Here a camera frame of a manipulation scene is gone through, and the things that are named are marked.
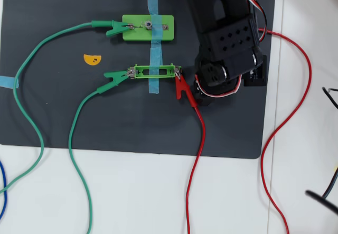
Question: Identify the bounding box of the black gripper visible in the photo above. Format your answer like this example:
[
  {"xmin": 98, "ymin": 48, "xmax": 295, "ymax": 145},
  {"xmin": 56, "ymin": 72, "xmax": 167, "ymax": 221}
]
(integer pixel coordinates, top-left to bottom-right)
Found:
[{"xmin": 192, "ymin": 79, "xmax": 240, "ymax": 106}]

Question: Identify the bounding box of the red lead cable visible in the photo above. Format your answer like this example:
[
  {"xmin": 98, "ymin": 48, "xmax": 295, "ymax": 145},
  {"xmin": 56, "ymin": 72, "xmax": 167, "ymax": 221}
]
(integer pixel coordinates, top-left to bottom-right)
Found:
[{"xmin": 185, "ymin": 27, "xmax": 313, "ymax": 234}]

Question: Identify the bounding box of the red alligator clip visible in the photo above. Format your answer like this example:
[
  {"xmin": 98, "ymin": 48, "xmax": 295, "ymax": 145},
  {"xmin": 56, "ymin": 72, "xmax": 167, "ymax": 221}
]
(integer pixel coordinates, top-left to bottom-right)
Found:
[{"xmin": 174, "ymin": 69, "xmax": 198, "ymax": 108}]

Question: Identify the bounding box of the green battery holder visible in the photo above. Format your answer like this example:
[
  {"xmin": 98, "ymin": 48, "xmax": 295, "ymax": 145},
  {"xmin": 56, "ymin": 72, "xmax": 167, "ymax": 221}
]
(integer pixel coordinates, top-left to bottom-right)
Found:
[{"xmin": 127, "ymin": 63, "xmax": 183, "ymax": 80}]

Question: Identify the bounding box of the green alligator clip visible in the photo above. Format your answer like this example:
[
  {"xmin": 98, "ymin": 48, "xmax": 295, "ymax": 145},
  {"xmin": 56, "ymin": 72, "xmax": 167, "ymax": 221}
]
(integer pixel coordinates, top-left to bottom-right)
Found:
[
  {"xmin": 91, "ymin": 19, "xmax": 135, "ymax": 37},
  {"xmin": 97, "ymin": 69, "xmax": 134, "ymax": 95}
]

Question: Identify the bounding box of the green bulb holder board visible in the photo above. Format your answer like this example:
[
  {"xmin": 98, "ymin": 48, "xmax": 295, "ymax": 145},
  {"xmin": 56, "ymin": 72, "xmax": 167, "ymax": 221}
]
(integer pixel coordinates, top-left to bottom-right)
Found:
[{"xmin": 121, "ymin": 14, "xmax": 175, "ymax": 42}]

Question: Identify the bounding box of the dark grey work mat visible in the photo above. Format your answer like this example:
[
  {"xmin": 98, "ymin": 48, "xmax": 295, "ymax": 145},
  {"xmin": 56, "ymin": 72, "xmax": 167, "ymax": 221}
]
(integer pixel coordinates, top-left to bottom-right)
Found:
[{"xmin": 0, "ymin": 0, "xmax": 277, "ymax": 160}]

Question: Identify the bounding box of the long blue masking tape strip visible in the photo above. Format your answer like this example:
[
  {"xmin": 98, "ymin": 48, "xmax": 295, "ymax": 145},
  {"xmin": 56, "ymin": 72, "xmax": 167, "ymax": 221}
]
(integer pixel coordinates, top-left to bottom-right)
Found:
[{"xmin": 147, "ymin": 0, "xmax": 162, "ymax": 46}]

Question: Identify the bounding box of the orange sticker with zigzag mark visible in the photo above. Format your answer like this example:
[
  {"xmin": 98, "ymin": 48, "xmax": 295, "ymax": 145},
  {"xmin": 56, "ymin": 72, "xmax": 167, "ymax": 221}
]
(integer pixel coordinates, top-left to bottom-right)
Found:
[{"xmin": 83, "ymin": 54, "xmax": 102, "ymax": 66}]

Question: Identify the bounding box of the short blue masking tape piece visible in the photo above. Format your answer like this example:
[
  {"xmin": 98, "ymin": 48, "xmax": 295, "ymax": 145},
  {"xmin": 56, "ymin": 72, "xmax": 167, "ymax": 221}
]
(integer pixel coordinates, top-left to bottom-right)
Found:
[{"xmin": 0, "ymin": 76, "xmax": 20, "ymax": 89}]

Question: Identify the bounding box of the red white black servo wire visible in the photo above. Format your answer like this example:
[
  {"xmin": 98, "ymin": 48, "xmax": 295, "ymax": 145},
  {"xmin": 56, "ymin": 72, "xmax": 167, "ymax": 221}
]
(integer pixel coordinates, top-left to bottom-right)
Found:
[
  {"xmin": 195, "ymin": 74, "xmax": 242, "ymax": 97},
  {"xmin": 241, "ymin": 0, "xmax": 268, "ymax": 43}
]

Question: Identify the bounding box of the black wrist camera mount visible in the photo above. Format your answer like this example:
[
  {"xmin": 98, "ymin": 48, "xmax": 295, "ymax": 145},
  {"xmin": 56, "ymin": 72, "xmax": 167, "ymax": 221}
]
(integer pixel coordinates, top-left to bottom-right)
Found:
[{"xmin": 243, "ymin": 54, "xmax": 267, "ymax": 87}]

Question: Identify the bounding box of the thin black wire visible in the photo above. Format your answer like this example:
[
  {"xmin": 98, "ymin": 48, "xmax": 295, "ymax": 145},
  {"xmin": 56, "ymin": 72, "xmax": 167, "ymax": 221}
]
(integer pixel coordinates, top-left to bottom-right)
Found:
[{"xmin": 321, "ymin": 86, "xmax": 338, "ymax": 110}]

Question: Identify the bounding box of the green lead cable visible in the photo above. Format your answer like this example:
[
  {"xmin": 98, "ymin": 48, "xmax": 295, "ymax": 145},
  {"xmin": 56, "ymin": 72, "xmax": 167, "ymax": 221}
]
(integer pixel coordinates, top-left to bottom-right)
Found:
[{"xmin": 0, "ymin": 22, "xmax": 93, "ymax": 234}]

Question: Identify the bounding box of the dark grey cable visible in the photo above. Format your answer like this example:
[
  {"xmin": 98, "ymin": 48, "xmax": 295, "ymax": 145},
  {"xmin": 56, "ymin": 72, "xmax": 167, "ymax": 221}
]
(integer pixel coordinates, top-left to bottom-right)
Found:
[{"xmin": 322, "ymin": 169, "xmax": 338, "ymax": 199}]

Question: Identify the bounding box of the thick black blurred cable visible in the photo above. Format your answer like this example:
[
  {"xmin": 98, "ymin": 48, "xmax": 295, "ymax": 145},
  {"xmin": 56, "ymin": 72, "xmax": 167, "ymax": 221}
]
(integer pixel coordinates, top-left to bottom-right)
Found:
[{"xmin": 305, "ymin": 189, "xmax": 338, "ymax": 215}]

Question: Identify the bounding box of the blue lead cable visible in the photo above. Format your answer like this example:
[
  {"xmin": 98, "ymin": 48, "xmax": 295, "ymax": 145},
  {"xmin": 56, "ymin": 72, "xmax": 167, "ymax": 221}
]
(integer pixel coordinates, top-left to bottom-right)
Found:
[{"xmin": 0, "ymin": 161, "xmax": 8, "ymax": 219}]

